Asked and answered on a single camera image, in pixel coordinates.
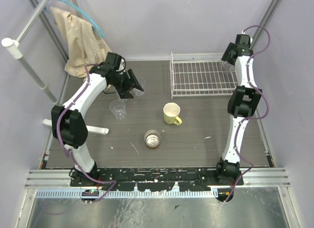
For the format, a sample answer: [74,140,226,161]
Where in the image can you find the white garment rack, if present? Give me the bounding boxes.
[1,0,124,135]

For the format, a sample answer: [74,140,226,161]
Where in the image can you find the white wire dish rack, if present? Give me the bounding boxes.
[169,52,239,98]

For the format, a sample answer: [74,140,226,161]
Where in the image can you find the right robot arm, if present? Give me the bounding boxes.
[215,33,262,186]

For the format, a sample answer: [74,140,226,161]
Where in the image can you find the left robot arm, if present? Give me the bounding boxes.
[51,52,143,187]

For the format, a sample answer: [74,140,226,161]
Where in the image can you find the clear plastic cup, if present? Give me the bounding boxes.
[133,77,146,96]
[117,93,128,101]
[109,100,127,120]
[220,61,236,72]

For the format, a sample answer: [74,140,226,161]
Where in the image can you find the yellow mug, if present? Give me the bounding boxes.
[163,102,182,126]

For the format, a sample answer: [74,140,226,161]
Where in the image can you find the glass with brown liquid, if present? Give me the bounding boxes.
[144,129,161,149]

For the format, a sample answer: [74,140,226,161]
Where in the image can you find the beige cloth garment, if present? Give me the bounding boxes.
[50,7,111,80]

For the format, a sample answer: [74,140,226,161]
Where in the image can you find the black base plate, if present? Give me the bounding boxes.
[69,167,235,192]

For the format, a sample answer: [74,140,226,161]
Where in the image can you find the teal clothes hanger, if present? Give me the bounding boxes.
[53,0,105,39]

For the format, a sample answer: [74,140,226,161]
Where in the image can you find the aluminium rail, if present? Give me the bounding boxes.
[25,168,290,191]

